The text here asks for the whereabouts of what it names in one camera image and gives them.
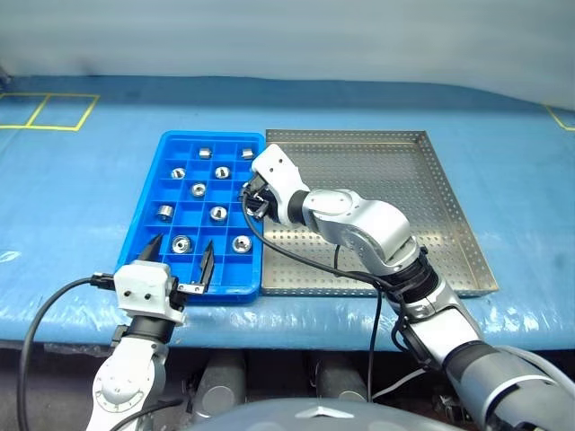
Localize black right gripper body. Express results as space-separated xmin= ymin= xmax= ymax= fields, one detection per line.
xmin=241 ymin=175 xmax=277 ymax=221

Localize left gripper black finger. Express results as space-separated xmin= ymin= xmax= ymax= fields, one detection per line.
xmin=197 ymin=240 xmax=217 ymax=288
xmin=137 ymin=233 xmax=165 ymax=264

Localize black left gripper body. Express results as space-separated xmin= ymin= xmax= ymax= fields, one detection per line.
xmin=168 ymin=275 xmax=210 ymax=312

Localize blue compartment tray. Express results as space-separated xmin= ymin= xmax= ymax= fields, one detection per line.
xmin=117 ymin=129 xmax=265 ymax=306

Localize dark grey rounded cylinder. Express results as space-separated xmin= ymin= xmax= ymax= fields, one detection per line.
xmin=197 ymin=352 xmax=248 ymax=418
xmin=314 ymin=354 xmax=369 ymax=403

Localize perforated metal tray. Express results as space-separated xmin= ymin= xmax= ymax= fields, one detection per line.
xmin=259 ymin=128 xmax=500 ymax=298

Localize grey robot torso cover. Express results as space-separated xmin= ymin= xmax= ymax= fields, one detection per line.
xmin=179 ymin=401 xmax=473 ymax=431

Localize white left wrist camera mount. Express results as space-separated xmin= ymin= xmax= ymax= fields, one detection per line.
xmin=112 ymin=262 xmax=188 ymax=327

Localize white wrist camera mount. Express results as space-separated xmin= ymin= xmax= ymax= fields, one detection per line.
xmin=112 ymin=262 xmax=188 ymax=327
xmin=250 ymin=144 xmax=312 ymax=224

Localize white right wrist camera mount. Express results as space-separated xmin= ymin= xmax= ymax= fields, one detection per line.
xmin=250 ymin=144 xmax=312 ymax=224

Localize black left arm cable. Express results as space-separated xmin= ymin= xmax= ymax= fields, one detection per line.
xmin=16 ymin=272 xmax=117 ymax=431

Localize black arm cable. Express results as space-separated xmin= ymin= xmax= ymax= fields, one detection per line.
xmin=242 ymin=192 xmax=387 ymax=403
xmin=16 ymin=272 xmax=117 ymax=431

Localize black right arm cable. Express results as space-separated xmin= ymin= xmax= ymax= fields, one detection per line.
xmin=242 ymin=192 xmax=387 ymax=403

